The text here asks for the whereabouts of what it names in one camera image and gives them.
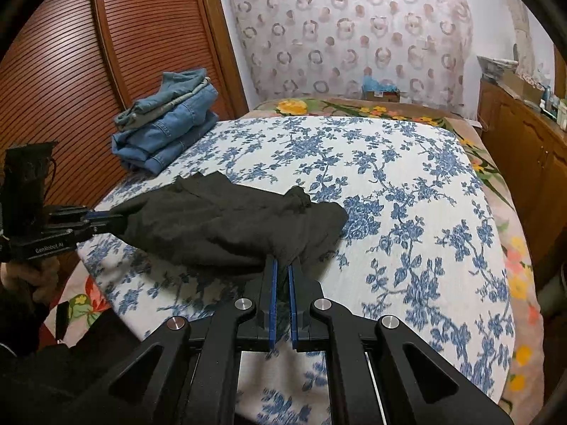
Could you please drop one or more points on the black pants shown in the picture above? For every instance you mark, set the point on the black pants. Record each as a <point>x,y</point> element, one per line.
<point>221,225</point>

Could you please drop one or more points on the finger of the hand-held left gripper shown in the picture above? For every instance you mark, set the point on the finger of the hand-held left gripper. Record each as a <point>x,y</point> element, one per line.
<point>102,229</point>
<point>99,217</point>

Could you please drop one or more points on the beige lace curtain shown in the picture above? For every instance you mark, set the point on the beige lace curtain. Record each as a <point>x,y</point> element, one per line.
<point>518,22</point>

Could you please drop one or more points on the brown louvered wardrobe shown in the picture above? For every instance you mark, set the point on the brown louvered wardrobe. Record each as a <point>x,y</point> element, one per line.
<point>66,75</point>

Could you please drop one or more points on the sheer curtain with pink rings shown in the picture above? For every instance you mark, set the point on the sheer curtain with pink rings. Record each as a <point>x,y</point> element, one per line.
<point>354,31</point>

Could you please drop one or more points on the floral patterned box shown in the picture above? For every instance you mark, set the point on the floral patterned box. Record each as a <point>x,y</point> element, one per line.
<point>498,65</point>

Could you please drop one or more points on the open cardboard box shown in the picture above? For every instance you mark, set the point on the open cardboard box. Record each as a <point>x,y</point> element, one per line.
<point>525,86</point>

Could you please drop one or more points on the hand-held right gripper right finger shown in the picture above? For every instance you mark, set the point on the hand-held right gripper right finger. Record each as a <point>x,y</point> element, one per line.
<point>292,314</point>

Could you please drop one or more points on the person's dark clothing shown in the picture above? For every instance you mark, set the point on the person's dark clothing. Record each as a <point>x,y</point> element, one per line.
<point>44,389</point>

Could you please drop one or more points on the blue floral white bedspread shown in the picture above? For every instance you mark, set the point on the blue floral white bedspread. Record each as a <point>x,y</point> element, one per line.
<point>398,186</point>

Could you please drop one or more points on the blue crumpled plastic bag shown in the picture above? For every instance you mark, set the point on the blue crumpled plastic bag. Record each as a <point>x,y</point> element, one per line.
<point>376,83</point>

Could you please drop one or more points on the grey round container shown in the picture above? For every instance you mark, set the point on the grey round container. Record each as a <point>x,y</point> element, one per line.
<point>553,294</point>

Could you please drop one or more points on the brown wooden sideboard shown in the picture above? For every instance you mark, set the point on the brown wooden sideboard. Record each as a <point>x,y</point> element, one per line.
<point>522,150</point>

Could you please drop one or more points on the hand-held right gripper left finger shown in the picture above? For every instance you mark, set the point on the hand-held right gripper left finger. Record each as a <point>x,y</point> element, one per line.
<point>273,314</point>

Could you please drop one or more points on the person's left forearm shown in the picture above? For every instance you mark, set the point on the person's left forearm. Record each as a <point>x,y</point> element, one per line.
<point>17,318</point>

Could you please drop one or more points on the small cardboard box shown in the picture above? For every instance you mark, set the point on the small cardboard box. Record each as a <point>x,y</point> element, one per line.
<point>385,96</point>

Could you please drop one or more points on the light blue-green folded jeans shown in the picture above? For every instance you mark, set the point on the light blue-green folded jeans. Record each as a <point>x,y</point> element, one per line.
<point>168,93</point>

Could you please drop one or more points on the person's left hand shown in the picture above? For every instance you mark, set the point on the person's left hand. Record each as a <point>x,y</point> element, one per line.
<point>37,279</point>

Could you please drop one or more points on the blue folded jeans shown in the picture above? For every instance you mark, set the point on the blue folded jeans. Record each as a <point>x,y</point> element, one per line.
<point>172,128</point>
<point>181,150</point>

